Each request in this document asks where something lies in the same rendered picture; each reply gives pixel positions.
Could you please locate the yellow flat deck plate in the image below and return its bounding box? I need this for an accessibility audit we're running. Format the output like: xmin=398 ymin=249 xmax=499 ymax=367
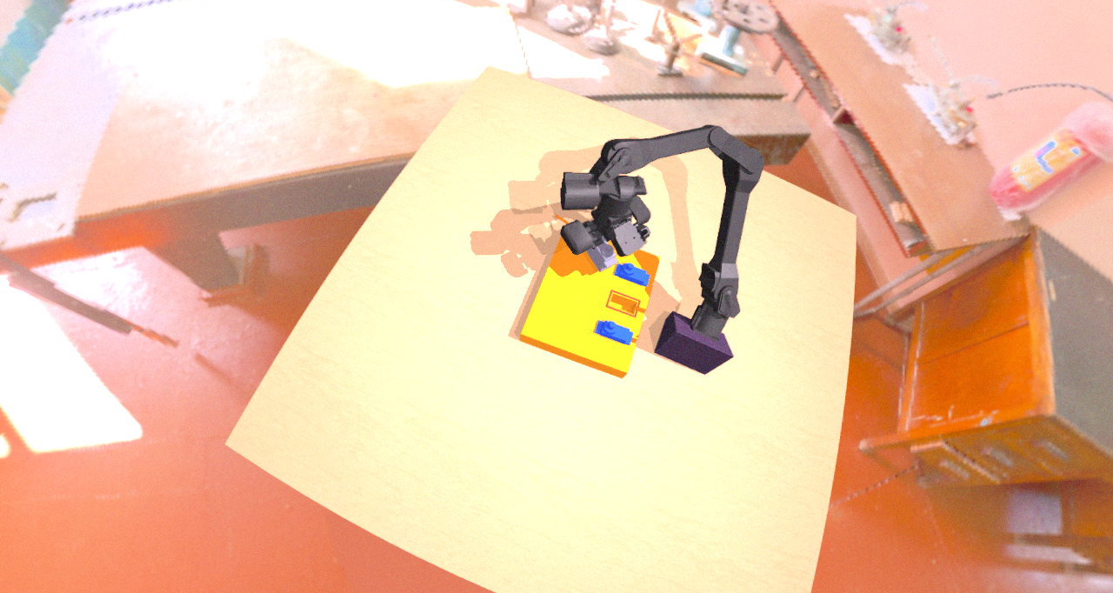
xmin=520 ymin=236 xmax=660 ymax=378

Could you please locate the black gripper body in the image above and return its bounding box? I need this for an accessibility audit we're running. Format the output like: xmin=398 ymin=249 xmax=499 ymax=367
xmin=560 ymin=196 xmax=651 ymax=255

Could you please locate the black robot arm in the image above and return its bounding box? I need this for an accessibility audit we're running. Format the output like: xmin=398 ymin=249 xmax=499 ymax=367
xmin=560 ymin=123 xmax=765 ymax=342

